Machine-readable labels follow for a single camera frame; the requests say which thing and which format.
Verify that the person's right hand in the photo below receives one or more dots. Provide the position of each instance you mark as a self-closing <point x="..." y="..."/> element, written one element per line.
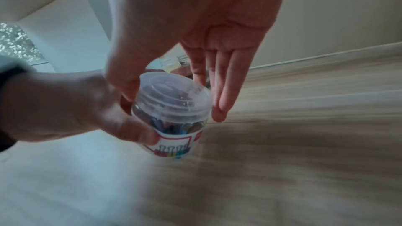
<point x="201" y="14"/>

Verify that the person's left hand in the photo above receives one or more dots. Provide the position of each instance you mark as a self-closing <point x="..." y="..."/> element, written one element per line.
<point x="66" y="106"/>

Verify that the clear plastic jar lid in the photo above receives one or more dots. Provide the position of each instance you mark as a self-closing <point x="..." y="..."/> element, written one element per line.
<point x="172" y="96"/>

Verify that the clear jar with colourful label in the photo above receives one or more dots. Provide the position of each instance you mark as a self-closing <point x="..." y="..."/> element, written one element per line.
<point x="176" y="138"/>

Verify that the clear plastic box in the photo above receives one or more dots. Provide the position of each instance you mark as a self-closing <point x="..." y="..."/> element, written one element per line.
<point x="172" y="62"/>

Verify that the patterned glass pane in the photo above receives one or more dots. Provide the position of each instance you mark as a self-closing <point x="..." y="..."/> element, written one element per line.
<point x="18" y="44"/>

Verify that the white cabinet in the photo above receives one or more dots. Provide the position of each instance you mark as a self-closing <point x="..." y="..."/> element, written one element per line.
<point x="62" y="26"/>

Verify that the pile of coloured binder clips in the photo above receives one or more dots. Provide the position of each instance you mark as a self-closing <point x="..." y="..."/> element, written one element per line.
<point x="177" y="124"/>

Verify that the beige baseboard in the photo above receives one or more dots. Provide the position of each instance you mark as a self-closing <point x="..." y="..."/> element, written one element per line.
<point x="329" y="55"/>

